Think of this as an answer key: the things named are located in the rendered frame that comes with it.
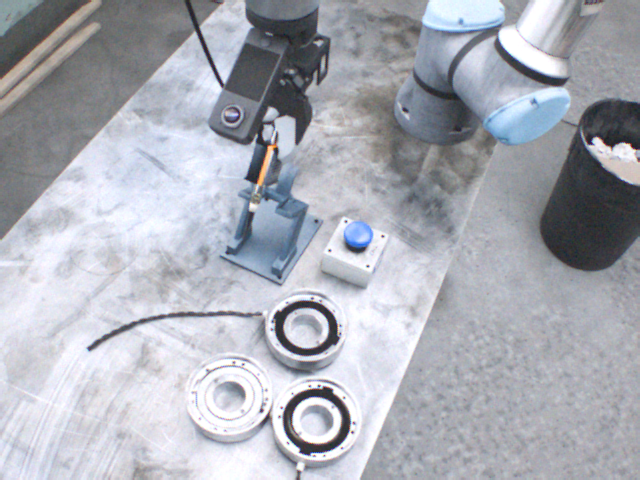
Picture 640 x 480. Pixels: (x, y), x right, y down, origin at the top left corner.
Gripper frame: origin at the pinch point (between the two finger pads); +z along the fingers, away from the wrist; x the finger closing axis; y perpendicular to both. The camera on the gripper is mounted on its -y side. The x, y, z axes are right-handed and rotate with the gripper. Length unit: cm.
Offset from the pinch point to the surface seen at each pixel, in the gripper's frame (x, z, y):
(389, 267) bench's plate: -16.5, 19.8, 5.7
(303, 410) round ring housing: -16.1, 16.9, -20.2
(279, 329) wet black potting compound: -8.3, 16.9, -12.0
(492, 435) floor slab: -50, 100, 26
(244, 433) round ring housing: -11.5, 16.2, -26.2
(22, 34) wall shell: 153, 94, 84
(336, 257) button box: -10.1, 15.3, 0.5
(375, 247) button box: -14.1, 15.3, 4.7
